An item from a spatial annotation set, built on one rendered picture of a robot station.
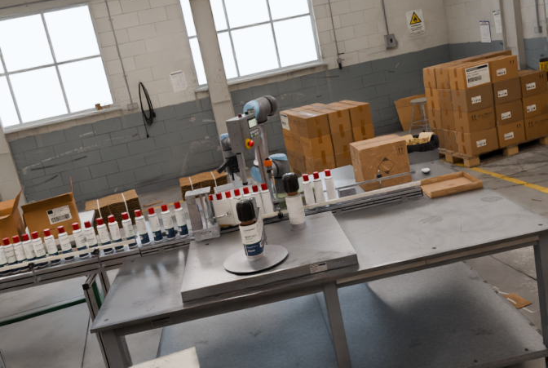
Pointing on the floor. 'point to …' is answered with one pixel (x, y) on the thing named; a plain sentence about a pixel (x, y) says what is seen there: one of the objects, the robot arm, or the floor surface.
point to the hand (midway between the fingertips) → (232, 184)
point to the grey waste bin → (423, 157)
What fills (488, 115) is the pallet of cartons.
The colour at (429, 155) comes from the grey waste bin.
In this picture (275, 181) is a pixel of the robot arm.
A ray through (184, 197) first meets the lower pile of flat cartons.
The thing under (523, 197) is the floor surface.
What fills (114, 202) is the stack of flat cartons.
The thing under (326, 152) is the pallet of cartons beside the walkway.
